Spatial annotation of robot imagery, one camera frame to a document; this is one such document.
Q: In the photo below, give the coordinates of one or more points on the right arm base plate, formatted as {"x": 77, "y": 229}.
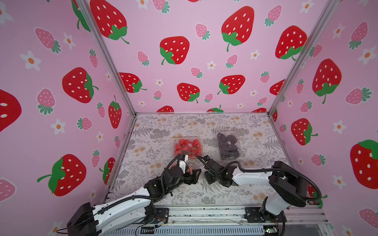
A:
{"x": 261, "y": 215}

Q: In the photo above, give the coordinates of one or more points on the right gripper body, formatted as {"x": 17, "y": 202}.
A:
{"x": 211, "y": 173}

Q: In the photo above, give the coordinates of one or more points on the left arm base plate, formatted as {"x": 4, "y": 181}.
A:
{"x": 155, "y": 216}

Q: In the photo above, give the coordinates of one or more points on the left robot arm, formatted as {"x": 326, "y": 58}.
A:
{"x": 136, "y": 207}

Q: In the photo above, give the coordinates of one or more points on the aluminium front rail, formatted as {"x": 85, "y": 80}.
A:
{"x": 228, "y": 220}

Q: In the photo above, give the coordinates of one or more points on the clear box of red strawberries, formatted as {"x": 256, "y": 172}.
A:
{"x": 180, "y": 146}

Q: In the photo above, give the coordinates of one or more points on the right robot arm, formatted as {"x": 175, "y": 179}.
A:
{"x": 292, "y": 188}

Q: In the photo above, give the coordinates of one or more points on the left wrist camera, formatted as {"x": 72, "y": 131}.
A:
{"x": 182, "y": 163}

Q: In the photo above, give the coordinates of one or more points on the clear box of dark berries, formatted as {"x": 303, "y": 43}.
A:
{"x": 228, "y": 145}

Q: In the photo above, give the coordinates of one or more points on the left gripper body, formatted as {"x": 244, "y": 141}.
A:
{"x": 187, "y": 180}

